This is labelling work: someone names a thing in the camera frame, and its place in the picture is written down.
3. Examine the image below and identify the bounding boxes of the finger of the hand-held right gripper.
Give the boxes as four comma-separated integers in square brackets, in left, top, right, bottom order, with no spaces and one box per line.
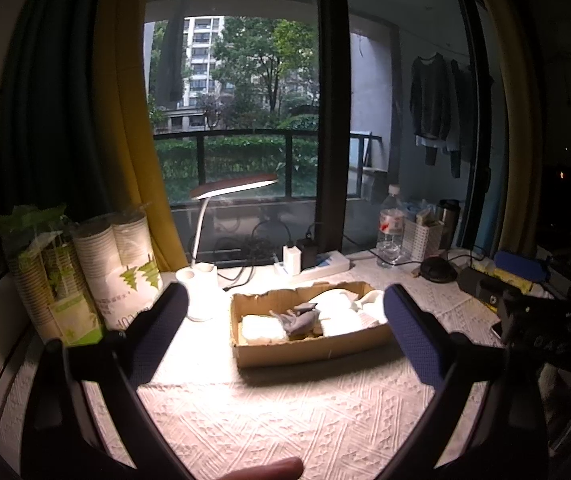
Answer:
[457,266,510,307]
[494,250,551,283]

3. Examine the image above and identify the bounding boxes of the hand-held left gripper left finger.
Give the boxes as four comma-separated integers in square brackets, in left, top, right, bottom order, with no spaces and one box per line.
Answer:
[20,282,191,480]

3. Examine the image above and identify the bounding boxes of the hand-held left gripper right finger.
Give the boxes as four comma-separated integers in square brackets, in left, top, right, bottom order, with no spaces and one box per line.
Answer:
[380,284,551,480]

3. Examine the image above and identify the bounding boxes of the white dotted tissue cloth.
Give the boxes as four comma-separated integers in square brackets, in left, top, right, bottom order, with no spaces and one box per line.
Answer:
[321,305,389,338]

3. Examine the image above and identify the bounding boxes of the cardboard box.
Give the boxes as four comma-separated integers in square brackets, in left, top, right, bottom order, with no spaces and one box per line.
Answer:
[230,281,396,368]

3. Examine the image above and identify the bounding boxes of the person's left hand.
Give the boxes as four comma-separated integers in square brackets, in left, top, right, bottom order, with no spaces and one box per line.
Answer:
[226,457,303,480]

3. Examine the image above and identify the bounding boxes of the yellow packet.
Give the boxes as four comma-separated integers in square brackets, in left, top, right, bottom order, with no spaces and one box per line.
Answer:
[475,260,533,293]

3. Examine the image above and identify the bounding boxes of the black computer mouse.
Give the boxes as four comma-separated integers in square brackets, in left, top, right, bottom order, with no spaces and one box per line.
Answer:
[418,257,459,283]

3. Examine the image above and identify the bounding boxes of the white desk lamp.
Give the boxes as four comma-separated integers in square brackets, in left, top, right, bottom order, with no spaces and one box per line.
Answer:
[176,173,280,322]

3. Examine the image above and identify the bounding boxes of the white paper cup pack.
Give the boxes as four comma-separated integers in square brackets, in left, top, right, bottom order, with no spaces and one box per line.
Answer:
[73,211,162,331]

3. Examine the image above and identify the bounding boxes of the metal thermos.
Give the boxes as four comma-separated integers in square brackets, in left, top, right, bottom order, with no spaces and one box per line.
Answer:
[438,199,461,251]

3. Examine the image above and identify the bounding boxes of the white perforated holder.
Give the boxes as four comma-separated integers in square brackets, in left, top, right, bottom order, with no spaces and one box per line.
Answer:
[403,217,443,261]

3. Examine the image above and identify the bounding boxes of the white crumpled cloth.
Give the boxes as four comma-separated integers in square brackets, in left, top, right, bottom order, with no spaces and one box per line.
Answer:
[310,287,383,313]

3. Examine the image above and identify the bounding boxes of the green paper cup pack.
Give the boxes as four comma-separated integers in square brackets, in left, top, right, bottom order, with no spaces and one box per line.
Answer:
[0,205,104,347]

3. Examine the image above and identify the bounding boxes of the white folded cloth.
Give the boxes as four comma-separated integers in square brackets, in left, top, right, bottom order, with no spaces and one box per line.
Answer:
[242,314,286,346]

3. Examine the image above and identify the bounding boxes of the clear water bottle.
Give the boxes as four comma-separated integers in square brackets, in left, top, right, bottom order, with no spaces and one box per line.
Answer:
[376,185,406,267]

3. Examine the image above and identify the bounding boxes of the white power strip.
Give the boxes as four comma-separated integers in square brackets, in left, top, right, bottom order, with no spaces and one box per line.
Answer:
[274,251,350,282]

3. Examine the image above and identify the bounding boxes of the grey toy in box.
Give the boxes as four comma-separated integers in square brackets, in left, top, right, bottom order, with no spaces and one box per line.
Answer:
[270,302,322,337]

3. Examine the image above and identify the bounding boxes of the black charger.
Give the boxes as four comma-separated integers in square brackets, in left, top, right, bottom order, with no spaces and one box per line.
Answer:
[296,239,319,270]

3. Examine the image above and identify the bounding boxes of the yellow curtain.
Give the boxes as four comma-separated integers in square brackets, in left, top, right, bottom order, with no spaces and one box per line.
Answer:
[470,0,543,261]
[96,0,189,273]

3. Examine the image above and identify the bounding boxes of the dark hanging clothes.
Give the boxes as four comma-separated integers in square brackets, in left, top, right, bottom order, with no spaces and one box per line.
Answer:
[448,60,491,178]

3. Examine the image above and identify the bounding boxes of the dark hanging sweater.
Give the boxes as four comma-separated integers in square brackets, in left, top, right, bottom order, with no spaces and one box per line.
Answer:
[409,54,452,153]

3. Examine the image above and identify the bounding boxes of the black balcony railing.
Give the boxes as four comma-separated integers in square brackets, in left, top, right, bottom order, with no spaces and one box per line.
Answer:
[153,130,383,201]

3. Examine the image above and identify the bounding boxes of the dark green curtain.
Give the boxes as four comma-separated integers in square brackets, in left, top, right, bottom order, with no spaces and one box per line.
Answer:
[0,0,116,221]

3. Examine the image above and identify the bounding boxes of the dark hanging cloth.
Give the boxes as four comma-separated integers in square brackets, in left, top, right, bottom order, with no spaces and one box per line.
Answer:
[156,0,189,106]

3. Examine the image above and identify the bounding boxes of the black cable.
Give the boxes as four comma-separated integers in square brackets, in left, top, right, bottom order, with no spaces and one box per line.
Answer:
[216,220,311,291]

